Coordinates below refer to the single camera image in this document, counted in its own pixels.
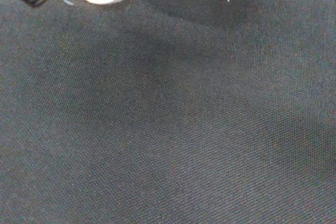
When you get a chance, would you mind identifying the black bench cloth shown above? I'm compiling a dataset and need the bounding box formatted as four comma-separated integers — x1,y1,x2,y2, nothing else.
0,0,336,224

